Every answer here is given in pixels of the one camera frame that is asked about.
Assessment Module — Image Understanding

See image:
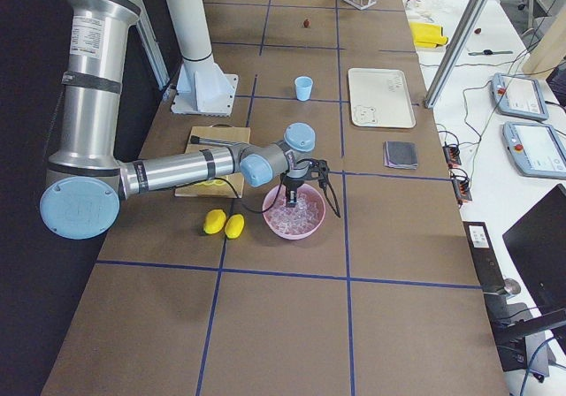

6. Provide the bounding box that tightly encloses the cream bear tray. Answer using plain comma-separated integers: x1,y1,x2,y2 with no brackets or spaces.
348,68,416,129

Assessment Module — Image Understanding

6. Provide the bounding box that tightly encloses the wooden cutting board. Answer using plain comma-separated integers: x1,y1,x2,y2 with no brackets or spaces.
174,125,250,198

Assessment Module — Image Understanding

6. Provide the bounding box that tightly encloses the yellow lemon near bowl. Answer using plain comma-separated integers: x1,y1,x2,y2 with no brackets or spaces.
224,214,245,240

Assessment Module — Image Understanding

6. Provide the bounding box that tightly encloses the aluminium frame post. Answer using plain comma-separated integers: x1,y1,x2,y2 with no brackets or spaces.
424,0,488,109

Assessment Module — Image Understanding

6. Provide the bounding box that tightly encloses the steel knife handle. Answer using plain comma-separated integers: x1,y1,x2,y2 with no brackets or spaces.
189,135,235,147

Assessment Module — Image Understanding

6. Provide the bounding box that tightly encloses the teach pendant tablet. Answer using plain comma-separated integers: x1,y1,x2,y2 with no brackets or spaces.
502,122,565,179
491,72,549,122

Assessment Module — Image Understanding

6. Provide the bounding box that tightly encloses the far teach pendant tablet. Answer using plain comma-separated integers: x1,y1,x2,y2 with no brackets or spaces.
491,72,549,122

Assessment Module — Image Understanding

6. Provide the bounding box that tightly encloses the grey folded cloth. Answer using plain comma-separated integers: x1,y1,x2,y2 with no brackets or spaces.
384,141,418,170

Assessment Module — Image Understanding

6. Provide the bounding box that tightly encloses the smart watch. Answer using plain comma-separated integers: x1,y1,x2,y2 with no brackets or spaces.
468,49,514,57

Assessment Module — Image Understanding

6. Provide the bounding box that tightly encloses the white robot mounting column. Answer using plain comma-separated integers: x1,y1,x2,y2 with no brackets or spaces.
166,0,239,117

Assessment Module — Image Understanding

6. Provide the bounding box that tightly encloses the black laptop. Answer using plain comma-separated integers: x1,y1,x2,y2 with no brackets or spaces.
503,184,566,313

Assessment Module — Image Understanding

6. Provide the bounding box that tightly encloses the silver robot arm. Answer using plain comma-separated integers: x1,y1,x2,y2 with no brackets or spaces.
39,0,333,240

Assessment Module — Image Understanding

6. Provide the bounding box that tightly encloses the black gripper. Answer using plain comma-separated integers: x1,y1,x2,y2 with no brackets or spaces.
283,158,330,208

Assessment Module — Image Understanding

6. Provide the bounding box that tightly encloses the yellow lemon outer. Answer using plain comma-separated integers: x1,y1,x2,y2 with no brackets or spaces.
203,209,227,235

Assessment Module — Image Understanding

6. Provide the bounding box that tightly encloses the pile of clear ice cubes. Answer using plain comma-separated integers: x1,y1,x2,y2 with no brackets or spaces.
264,187,325,236

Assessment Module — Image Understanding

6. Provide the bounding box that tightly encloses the light blue cup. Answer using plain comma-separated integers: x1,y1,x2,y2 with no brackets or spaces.
294,76,313,102

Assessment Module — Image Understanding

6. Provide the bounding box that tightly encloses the yellow folded cloth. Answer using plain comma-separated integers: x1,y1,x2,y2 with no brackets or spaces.
409,21,448,48

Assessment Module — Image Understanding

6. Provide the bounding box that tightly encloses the near teach pendant tablet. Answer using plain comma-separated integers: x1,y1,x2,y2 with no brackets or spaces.
502,122,565,179

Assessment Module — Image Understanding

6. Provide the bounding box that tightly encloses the pink bowl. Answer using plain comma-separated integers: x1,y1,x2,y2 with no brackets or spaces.
262,184,326,240

